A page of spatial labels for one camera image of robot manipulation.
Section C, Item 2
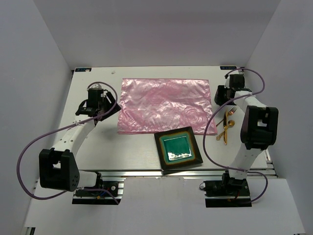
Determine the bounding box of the blue label right corner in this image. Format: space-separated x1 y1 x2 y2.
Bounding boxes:
220 66 237 71

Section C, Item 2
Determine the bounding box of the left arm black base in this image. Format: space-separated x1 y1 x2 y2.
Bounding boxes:
72 178 125 206

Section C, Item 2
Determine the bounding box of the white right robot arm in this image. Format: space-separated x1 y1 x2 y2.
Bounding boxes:
214 74 279 195

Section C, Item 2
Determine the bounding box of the rose gold fork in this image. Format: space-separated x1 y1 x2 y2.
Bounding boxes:
216 107 237 126

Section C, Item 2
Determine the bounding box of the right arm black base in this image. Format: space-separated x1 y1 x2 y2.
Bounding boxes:
199 180 252 208

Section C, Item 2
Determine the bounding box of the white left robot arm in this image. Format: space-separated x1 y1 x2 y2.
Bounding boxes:
39 88 121 195

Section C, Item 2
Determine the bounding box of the blue label corner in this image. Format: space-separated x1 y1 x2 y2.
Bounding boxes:
75 68 91 72
220 66 237 71

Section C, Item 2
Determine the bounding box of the green square ceramic plate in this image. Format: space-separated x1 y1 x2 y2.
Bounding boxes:
154 126 203 171

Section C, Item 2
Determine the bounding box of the small gold spoon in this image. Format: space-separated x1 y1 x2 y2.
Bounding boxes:
216 120 235 141

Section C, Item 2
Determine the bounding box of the pink satin rose placemat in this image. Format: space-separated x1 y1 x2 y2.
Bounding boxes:
117 78 217 135

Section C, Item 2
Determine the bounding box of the gold knife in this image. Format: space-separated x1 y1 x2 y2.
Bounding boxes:
223 110 228 145

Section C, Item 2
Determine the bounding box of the blue label left corner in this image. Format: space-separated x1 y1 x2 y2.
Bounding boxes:
75 68 91 72

